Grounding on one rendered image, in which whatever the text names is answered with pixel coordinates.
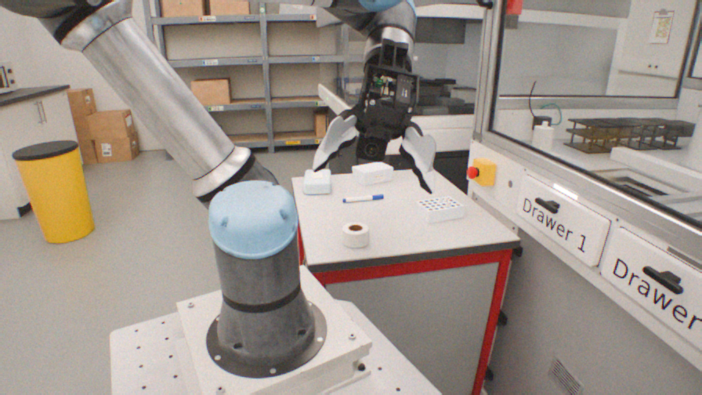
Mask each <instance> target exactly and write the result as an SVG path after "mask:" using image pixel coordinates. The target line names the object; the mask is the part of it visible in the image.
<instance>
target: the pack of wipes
mask: <svg viewBox="0 0 702 395"><path fill-rule="evenodd" d="M303 193H304V194H329V193H331V171H330V170H329V169H322V170H320V171H318V172H313V170H306V172H305V176H304V181H303Z"/></svg>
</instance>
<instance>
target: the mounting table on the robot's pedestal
mask: <svg viewBox="0 0 702 395"><path fill-rule="evenodd" d="M335 301H336V302H337V303H338V304H339V305H340V307H341V308H343V310H344V311H345V312H346V313H347V314H348V315H349V316H350V317H351V318H352V319H353V321H354V322H355V323H356V324H357V325H358V326H359V327H360V328H361V329H362V331H363V332H364V333H365V334H366V335H367V336H368V337H369V338H370V340H371V341H372V347H371V348H370V354H369V355H367V356H366V357H362V358H363V359H364V360H365V362H366V363H367V364H368V365H369V367H370V368H371V369H372V370H373V371H374V373H375V374H376V375H377V376H378V377H379V378H380V379H381V380H382V381H383V383H384V384H385V385H386V386H387V388H386V389H384V390H382V391H380V392H378V393H376V394H374V395H442V394H441V393H440V391H439V390H438V389H437V388H436V387H435V386H434V385H433V384H432V383H431V382H430V381H429V380H428V379H427V378H426V377H425V376H424V375H423V374H422V373H421V372H420V371H419V370H418V369H417V368H416V367H415V366H414V365H413V364H412V363H411V362H410V361H409V360H408V359H407V358H406V357H405V356H404V355H403V354H402V353H401V352H400V351H399V350H398V349H397V348H396V347H395V346H394V345H393V344H392V343H391V342H390V341H389V340H388V339H387V338H386V337H385V336H384V335H383V334H382V333H381V332H380V331H379V330H378V329H377V328H376V327H375V326H374V325H373V324H372V323H371V322H370V321H369V320H368V319H367V318H366V317H365V316H364V315H363V314H362V313H361V312H360V311H359V310H358V309H357V307H356V306H355V305H354V304H353V303H352V302H347V301H342V300H337V299H335ZM182 338H185V335H184V332H183V325H182V322H181V319H180V316H179V312H175V313H171V314H168V315H165V316H163V317H158V318H154V319H152V320H149V321H144V322H141V323H138V324H134V325H131V326H128V327H125V328H120V329H118V330H115V331H113V332H111V334H110V366H111V384H112V395H188V392H187V388H186V383H185V380H184V377H183V372H182V369H181V365H180V362H179V356H178V353H177V349H176V344H175V340H177V339H182Z"/></svg>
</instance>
